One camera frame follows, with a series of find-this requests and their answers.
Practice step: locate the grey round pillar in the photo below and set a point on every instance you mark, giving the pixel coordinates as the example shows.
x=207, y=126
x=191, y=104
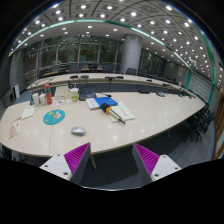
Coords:
x=131, y=52

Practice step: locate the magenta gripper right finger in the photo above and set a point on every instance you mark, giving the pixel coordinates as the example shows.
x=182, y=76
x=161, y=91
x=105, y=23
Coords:
x=151, y=166

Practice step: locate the white paper cup green label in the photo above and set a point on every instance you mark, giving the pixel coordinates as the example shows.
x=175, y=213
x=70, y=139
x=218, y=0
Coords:
x=74, y=94

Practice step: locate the white booklet under folder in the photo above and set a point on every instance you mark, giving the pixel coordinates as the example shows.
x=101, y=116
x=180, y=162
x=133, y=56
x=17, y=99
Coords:
x=91, y=102

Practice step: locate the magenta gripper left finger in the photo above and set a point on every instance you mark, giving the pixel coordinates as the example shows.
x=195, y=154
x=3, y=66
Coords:
x=71, y=165

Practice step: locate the white open notebook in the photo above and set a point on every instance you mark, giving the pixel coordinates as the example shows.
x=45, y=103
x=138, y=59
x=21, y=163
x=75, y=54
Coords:
x=123, y=111

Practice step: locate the red white leaflet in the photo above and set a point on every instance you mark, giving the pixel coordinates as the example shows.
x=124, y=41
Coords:
x=15, y=127

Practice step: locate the grey computer mouse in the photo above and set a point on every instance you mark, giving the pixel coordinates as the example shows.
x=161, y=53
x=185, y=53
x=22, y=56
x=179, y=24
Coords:
x=78, y=131

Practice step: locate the round teal mouse pad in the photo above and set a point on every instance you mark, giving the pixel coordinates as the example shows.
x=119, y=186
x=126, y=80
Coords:
x=53, y=117

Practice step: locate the black office chair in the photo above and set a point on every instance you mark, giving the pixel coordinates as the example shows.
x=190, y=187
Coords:
x=200, y=122

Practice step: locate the long rear conference table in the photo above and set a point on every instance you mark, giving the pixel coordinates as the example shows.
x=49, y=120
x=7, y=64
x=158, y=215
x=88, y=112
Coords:
x=88, y=78

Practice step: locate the white paper sheet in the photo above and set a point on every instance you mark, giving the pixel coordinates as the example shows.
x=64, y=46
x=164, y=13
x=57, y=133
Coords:
x=28, y=112

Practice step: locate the red bottle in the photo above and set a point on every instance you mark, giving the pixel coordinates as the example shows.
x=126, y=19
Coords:
x=48, y=94

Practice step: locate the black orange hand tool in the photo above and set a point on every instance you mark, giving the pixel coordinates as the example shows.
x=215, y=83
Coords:
x=108, y=110

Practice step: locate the blue folder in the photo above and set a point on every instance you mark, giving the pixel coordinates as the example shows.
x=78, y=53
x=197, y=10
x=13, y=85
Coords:
x=107, y=100

